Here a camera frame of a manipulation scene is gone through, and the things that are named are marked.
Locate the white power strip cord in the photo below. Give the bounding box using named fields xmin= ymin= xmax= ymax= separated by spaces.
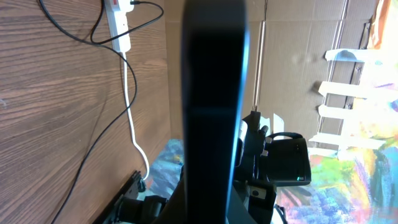
xmin=121 ymin=51 xmax=150 ymax=181

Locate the brown cardboard backdrop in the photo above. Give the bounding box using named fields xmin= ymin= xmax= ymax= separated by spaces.
xmin=164 ymin=0 xmax=383 ymax=149

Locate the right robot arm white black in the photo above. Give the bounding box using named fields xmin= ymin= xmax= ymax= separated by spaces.
xmin=228 ymin=111 xmax=312 ymax=223

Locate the Galaxy smartphone blue screen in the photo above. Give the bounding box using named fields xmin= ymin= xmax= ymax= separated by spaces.
xmin=180 ymin=0 xmax=249 ymax=223

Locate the white power extension strip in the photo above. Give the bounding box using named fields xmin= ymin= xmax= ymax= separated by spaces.
xmin=104 ymin=0 xmax=134 ymax=53

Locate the colourful painted floor cloth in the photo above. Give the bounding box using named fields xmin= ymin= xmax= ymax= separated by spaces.
xmin=146 ymin=52 xmax=398 ymax=224

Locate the black USB charging cable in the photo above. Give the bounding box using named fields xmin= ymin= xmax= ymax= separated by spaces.
xmin=39 ymin=0 xmax=165 ymax=224

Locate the white charger plug adapter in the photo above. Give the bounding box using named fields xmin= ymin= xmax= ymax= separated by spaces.
xmin=124 ymin=0 xmax=134 ymax=12

